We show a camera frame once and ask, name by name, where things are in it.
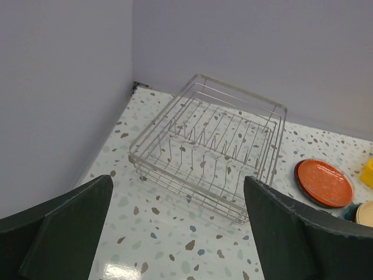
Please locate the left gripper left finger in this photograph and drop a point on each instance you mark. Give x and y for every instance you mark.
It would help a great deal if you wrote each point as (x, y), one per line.
(57, 239)

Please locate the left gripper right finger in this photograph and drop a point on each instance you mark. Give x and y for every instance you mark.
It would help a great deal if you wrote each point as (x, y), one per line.
(297, 241)

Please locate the teal embossed plate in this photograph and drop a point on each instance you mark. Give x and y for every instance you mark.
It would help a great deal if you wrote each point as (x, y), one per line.
(347, 212)

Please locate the orange plate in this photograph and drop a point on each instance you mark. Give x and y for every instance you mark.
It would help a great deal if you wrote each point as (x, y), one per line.
(325, 182)

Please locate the red floral plate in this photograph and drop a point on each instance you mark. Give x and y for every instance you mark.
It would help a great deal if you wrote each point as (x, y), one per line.
(295, 178)

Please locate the clear glass plate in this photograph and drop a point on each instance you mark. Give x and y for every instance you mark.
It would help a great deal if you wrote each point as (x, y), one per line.
(326, 181)

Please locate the yellow plate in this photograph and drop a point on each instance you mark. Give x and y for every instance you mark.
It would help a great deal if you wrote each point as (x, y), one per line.
(364, 214)

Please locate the dark brown beige plate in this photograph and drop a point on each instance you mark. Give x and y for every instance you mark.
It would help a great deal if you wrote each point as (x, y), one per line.
(354, 213)

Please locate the yellow plastic tray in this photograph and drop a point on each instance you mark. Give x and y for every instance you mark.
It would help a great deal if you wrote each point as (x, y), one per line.
(366, 176)

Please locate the chrome wire dish rack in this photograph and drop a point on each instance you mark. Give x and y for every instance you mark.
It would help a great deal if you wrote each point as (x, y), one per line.
(207, 139)

